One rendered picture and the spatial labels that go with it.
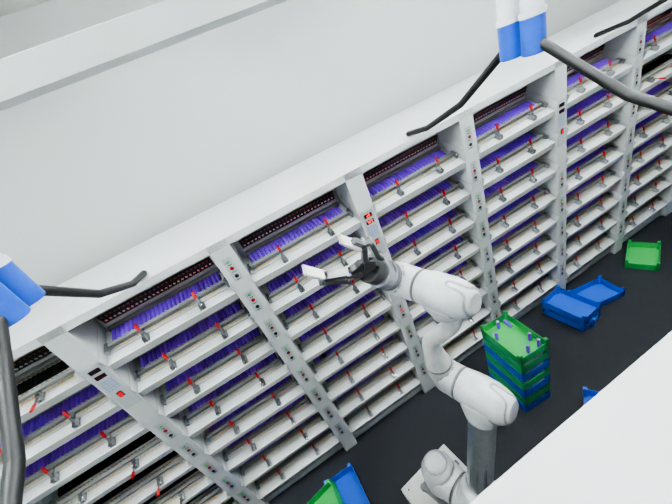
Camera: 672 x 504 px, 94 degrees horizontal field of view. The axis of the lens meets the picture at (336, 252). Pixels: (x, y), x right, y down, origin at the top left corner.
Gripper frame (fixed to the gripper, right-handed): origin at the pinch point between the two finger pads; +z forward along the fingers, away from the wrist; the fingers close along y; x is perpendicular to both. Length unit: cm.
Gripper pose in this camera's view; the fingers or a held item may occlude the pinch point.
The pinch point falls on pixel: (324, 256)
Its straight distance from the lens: 75.2
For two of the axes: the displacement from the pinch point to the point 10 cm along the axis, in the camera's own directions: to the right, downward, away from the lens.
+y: 6.6, -5.5, -5.2
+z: -7.1, -2.3, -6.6
